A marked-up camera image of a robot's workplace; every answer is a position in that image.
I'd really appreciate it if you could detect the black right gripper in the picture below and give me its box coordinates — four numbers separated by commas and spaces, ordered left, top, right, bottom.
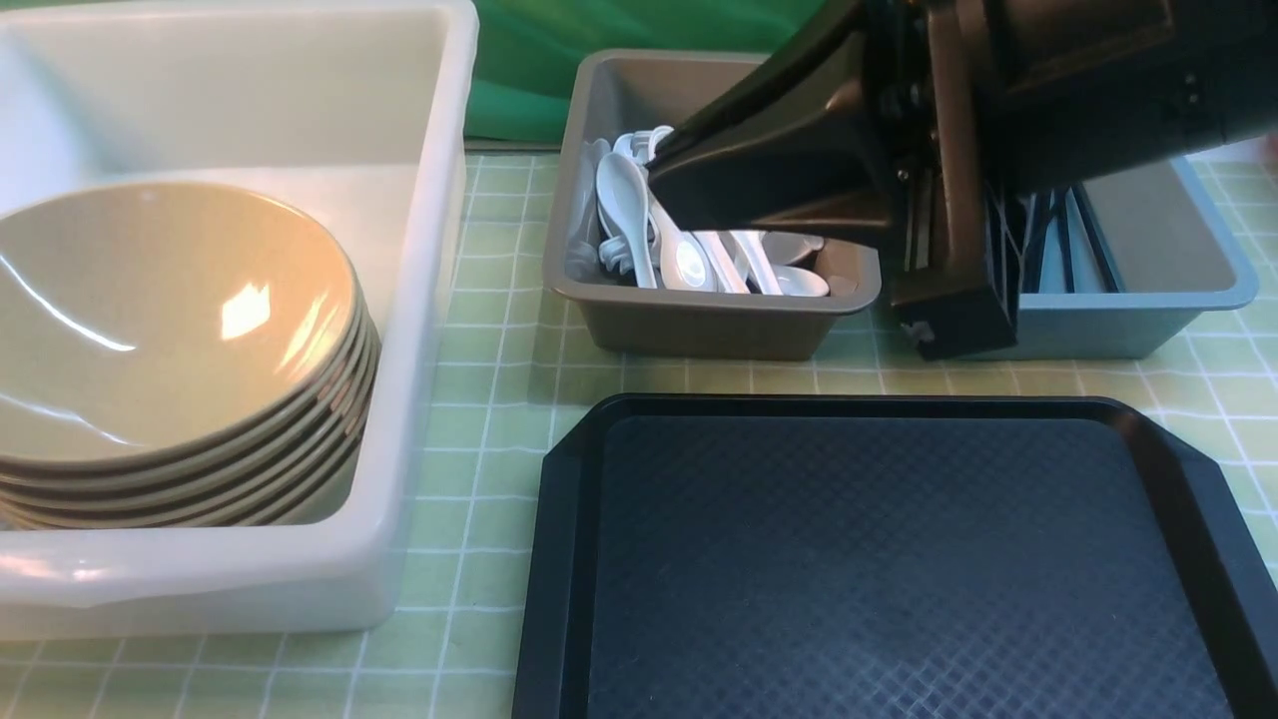
647, 1, 1275, 360

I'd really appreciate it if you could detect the brown plastic spoon bin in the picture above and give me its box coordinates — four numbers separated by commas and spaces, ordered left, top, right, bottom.
542, 49, 883, 361

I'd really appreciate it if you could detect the pile of white spoons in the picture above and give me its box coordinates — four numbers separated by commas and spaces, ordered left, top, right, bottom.
579, 126, 831, 299

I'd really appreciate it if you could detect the bundle of black chopsticks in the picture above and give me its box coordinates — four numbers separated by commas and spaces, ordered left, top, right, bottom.
987, 183, 1126, 295

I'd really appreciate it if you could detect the green backdrop curtain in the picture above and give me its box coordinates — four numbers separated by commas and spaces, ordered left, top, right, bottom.
465, 1, 819, 146

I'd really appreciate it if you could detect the blue plastic chopstick bin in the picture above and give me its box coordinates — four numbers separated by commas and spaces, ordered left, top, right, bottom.
980, 158, 1258, 361

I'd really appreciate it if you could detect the black plastic serving tray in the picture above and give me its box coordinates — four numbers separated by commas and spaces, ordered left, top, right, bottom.
511, 395, 1277, 718

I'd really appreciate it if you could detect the large white plastic tub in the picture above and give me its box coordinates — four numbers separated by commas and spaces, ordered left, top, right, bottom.
3, 1, 479, 641

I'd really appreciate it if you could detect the green checkered tablecloth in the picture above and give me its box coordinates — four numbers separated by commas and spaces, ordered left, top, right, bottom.
1, 155, 1277, 718

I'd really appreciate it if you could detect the stack of beige bowls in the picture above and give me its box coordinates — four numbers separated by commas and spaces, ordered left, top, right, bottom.
1, 181, 380, 529

